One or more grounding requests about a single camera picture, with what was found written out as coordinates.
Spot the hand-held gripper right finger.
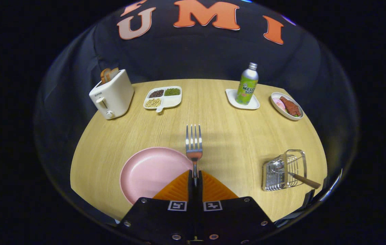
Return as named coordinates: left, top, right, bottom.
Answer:
left=198, top=170, right=277, bottom=245

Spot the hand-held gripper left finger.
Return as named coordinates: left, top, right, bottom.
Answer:
left=115, top=169, right=193, bottom=245

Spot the wooden handled metal fork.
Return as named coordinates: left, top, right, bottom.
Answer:
left=185, top=124, right=203, bottom=187

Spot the wooden handled metal spoon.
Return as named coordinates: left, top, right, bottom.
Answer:
left=270, top=161, right=321, bottom=190

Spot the pink round plate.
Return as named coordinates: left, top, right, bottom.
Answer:
left=119, top=147, right=194, bottom=205

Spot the white divided snack tray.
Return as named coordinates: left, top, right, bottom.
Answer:
left=143, top=86, right=182, bottom=113

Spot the white square coaster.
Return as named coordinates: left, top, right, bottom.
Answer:
left=225, top=89, right=260, bottom=110

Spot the green soda bottle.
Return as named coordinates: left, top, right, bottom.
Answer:
left=235, top=62, right=259, bottom=105

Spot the cream white toaster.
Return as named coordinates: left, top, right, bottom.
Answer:
left=89, top=69, right=135, bottom=120

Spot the brown fried meat piece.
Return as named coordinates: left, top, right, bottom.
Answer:
left=279, top=96, right=301, bottom=117

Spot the white oval food plate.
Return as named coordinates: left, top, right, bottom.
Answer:
left=270, top=92, right=304, bottom=121

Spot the metal wire cutlery rack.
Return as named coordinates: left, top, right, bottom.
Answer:
left=262, top=149, right=307, bottom=192

